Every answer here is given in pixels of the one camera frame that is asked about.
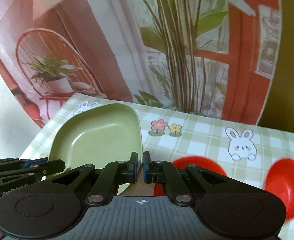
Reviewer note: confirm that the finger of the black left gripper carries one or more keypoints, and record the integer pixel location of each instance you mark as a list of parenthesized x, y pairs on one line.
[(15, 166)]

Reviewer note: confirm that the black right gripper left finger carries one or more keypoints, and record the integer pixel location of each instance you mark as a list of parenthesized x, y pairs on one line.
[(98, 186)]

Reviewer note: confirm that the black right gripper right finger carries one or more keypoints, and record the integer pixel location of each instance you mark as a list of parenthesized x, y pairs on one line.
[(172, 179)]

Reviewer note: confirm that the red bowl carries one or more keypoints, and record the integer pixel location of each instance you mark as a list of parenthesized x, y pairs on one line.
[(199, 167), (280, 182)]

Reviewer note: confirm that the green square plate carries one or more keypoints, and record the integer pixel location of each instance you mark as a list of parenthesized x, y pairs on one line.
[(98, 136)]

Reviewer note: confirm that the green plaid bunny tablecloth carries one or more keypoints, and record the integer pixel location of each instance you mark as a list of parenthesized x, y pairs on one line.
[(201, 136)]

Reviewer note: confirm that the printed room scene backdrop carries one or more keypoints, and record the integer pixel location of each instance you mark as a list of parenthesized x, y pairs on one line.
[(214, 58)]

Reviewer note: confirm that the wooden wall panel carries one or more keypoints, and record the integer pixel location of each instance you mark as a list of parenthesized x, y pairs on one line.
[(279, 109)]

